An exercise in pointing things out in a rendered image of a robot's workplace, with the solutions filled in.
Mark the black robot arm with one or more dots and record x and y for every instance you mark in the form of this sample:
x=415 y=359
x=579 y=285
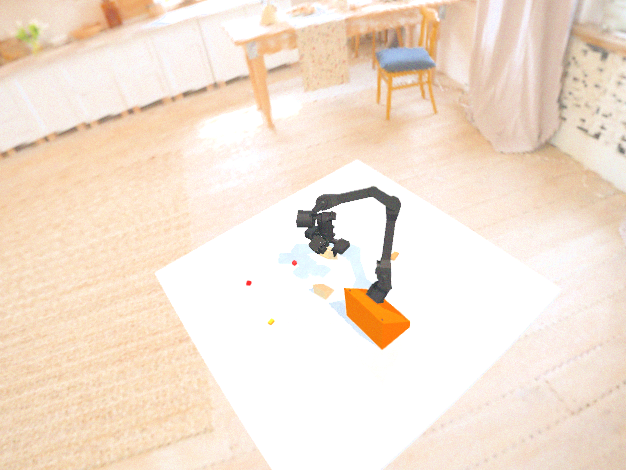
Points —
x=307 y=218

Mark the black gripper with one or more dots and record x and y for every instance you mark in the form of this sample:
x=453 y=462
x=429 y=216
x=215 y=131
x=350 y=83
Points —
x=340 y=245

